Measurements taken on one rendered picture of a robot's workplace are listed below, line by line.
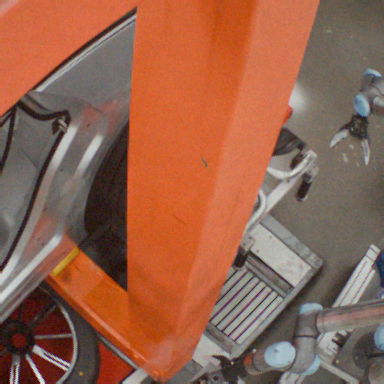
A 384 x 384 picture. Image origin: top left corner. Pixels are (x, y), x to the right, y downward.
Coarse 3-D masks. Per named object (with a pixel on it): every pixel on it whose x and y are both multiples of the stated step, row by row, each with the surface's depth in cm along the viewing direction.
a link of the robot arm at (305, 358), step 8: (296, 344) 192; (304, 344) 191; (312, 344) 192; (296, 352) 189; (304, 352) 190; (312, 352) 191; (296, 360) 188; (304, 360) 189; (312, 360) 190; (320, 360) 192; (288, 368) 187; (296, 368) 188; (304, 368) 189; (312, 368) 190
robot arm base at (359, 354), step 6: (366, 336) 223; (360, 342) 223; (354, 348) 225; (360, 348) 221; (354, 354) 223; (360, 354) 220; (366, 354) 216; (354, 360) 223; (360, 360) 220; (360, 366) 221
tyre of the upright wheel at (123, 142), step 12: (120, 132) 224; (120, 144) 224; (108, 156) 228; (120, 156) 225; (108, 168) 229; (120, 168) 226; (96, 180) 236; (108, 180) 232; (120, 180) 228; (96, 192) 243; (108, 192) 237; (120, 192) 232; (108, 204) 244; (120, 204) 235; (120, 216) 243
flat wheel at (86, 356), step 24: (48, 288) 260; (48, 312) 258; (72, 312) 257; (0, 336) 251; (48, 336) 254; (72, 336) 254; (96, 336) 255; (48, 360) 249; (72, 360) 249; (96, 360) 251
